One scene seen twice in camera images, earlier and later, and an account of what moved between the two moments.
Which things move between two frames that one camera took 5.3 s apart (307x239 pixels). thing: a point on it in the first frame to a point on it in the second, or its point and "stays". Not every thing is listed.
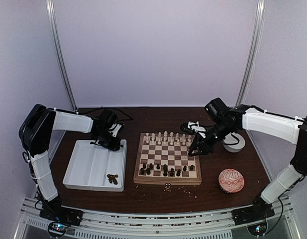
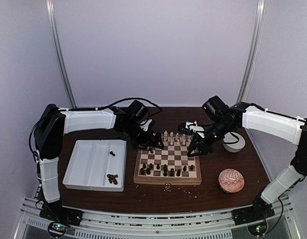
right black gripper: (204, 146) stays
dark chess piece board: (171, 173) stays
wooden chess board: (163, 158) stays
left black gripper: (113, 147) to (147, 141)
